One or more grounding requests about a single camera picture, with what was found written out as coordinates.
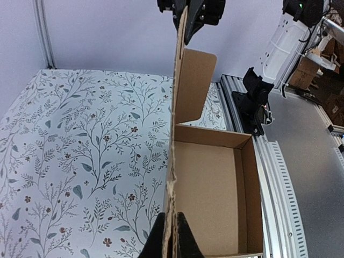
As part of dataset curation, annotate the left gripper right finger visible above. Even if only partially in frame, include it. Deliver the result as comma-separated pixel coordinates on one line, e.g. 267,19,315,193
176,212,204,258

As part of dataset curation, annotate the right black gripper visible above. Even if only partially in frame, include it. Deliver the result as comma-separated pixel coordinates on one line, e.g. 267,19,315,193
157,0,225,45

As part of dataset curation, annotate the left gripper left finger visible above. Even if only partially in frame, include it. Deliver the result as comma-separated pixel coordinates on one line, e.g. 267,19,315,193
138,212,165,258

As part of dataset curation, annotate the brown cardboard box sheet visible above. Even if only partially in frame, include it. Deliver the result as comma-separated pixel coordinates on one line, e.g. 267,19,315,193
162,9,263,257

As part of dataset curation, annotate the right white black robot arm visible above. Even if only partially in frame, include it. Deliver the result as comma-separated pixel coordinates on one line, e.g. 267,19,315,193
157,1,324,126

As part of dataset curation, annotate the floral patterned table mat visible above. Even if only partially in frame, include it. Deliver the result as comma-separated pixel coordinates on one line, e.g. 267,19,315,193
0,68,224,258

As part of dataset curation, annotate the stacked cardboard boxes background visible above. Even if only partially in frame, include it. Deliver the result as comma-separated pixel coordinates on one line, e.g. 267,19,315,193
289,35,343,126

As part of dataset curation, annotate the aluminium front rail base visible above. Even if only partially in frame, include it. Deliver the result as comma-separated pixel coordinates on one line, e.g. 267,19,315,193
219,74,344,258

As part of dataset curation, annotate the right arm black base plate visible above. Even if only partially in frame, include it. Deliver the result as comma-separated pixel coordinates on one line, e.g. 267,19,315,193
232,91,264,137

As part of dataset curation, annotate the left aluminium frame post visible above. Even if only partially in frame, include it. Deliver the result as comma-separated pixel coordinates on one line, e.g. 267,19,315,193
32,0,57,69

